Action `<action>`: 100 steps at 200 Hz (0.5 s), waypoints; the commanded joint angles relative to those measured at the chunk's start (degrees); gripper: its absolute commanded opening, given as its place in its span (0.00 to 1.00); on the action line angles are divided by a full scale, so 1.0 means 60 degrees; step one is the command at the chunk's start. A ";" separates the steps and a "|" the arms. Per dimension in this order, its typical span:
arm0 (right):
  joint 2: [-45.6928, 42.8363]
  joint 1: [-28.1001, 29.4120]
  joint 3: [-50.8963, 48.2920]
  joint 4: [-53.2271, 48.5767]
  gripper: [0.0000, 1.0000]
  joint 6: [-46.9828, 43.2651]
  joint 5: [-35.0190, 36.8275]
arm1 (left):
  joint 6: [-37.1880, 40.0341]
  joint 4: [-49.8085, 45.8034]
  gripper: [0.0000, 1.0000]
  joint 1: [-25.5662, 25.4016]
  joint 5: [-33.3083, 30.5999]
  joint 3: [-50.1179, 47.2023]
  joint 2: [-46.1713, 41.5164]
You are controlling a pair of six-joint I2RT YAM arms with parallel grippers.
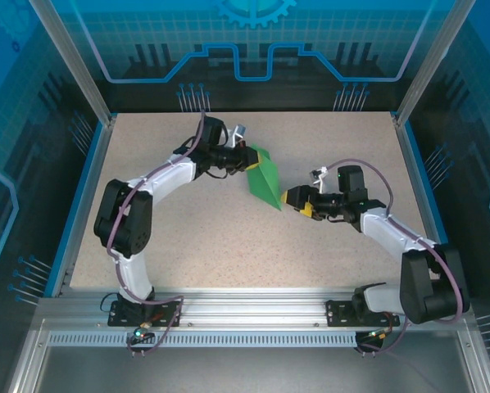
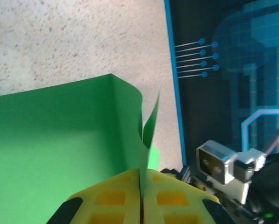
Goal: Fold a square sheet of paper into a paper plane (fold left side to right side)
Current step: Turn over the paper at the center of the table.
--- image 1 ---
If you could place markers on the green paper sheet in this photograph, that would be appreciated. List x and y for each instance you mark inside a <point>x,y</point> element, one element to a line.
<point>265,180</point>

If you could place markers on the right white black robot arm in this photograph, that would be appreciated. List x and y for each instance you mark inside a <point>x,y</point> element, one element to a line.
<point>392,233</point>

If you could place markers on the aluminium frame post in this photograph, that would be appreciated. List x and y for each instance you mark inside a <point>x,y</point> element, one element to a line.
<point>429,65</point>
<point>73,65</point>

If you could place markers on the aluminium mounting rail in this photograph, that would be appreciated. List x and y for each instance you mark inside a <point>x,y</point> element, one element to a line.
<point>253,311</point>

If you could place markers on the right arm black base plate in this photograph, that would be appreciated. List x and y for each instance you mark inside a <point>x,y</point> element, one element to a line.
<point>337,313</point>

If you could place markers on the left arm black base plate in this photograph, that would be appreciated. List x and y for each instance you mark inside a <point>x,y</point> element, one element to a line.
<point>120,319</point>

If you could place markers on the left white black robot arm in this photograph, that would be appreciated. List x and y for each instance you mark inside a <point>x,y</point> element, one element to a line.
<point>134,278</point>

